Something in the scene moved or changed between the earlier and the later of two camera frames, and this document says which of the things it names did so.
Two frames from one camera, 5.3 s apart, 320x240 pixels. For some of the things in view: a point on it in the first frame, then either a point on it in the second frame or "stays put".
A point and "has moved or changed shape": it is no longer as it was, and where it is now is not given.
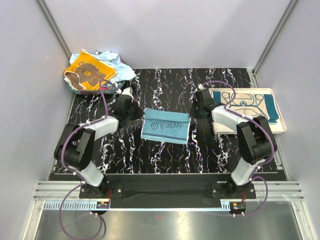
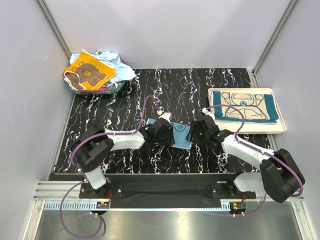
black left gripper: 139,113 to 169,141
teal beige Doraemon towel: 250,104 stays put
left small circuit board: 102,205 stays put
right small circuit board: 238,205 stays put
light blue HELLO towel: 165,126 has moved or changed shape
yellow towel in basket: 87,70 stays put
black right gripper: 192,113 to 195,128
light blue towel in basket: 123,71 stays put
